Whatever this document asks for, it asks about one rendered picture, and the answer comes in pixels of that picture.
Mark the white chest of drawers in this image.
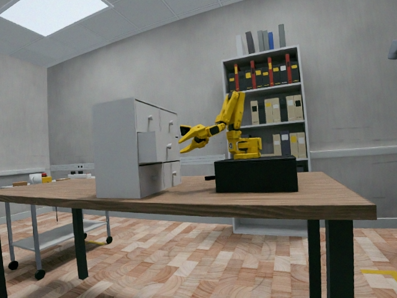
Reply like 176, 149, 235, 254
91, 97, 182, 199

